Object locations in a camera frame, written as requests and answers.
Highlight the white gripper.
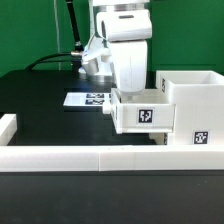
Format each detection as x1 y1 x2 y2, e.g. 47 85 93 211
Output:
96 9 152 96

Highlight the white drawer tray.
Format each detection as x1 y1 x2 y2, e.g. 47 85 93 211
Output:
149 133 168 145
102 88 175 134

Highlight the white drawer cabinet box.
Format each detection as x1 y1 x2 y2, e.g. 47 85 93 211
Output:
156 70 224 145

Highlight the white front drawer tray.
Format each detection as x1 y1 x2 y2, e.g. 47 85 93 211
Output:
149 133 168 145

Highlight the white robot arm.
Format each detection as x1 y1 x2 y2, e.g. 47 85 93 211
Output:
81 0 152 96

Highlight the white marker sheet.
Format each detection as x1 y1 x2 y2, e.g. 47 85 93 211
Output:
63 92 111 107

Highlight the black cable bundle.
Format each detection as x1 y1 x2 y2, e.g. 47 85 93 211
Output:
25 0 84 72

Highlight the grey thin cable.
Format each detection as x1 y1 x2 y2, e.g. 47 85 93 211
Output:
53 0 62 71

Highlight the white fence wall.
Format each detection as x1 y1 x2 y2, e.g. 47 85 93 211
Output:
0 114 224 172

